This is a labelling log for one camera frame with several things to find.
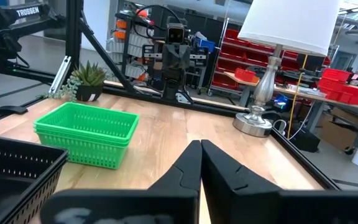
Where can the silver lamp with white shade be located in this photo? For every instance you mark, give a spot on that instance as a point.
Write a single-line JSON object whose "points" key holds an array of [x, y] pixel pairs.
{"points": [[291, 25]]}

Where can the shelf with orange bins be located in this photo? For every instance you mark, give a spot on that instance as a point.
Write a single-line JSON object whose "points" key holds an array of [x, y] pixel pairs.
{"points": [[132, 40]]}

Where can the rack of red bins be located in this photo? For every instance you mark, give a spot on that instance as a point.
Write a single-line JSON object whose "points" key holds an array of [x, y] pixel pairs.
{"points": [[232, 53]]}

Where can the brown cardboard box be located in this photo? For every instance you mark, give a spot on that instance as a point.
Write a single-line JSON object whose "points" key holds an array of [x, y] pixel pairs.
{"points": [[334, 133]]}

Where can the wooden workbench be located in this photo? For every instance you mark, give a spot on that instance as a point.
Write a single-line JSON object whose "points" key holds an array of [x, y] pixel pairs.
{"points": [[312, 118]]}

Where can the red storage bin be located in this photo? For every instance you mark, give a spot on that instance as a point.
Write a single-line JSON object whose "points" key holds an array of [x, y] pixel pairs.
{"points": [[350, 93], [244, 75], [336, 74]]}

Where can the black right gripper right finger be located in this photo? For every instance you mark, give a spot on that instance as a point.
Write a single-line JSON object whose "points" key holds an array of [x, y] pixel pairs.
{"points": [[228, 193]]}

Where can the silver metal bracket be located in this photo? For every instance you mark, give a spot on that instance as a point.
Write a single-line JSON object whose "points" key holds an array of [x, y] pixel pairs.
{"points": [[59, 74]]}

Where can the black camera stand device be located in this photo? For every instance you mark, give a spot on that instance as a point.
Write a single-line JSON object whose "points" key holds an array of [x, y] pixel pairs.
{"points": [[176, 59]]}

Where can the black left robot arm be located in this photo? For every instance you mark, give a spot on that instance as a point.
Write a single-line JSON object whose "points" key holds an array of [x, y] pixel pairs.
{"points": [[26, 14]]}

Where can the blue storage bin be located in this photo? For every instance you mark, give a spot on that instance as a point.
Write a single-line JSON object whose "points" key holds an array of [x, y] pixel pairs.
{"points": [[205, 45]]}

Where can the succulent in black pot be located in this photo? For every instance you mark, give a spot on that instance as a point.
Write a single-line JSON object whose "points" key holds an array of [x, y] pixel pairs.
{"points": [[89, 77]]}

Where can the black box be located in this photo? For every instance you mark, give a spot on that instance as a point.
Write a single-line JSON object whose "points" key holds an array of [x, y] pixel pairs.
{"points": [[306, 140]]}

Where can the black frame foot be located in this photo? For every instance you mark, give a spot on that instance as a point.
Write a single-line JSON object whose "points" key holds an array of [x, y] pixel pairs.
{"points": [[9, 110]]}

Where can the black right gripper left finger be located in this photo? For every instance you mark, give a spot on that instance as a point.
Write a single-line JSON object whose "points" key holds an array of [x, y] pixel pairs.
{"points": [[188, 171]]}

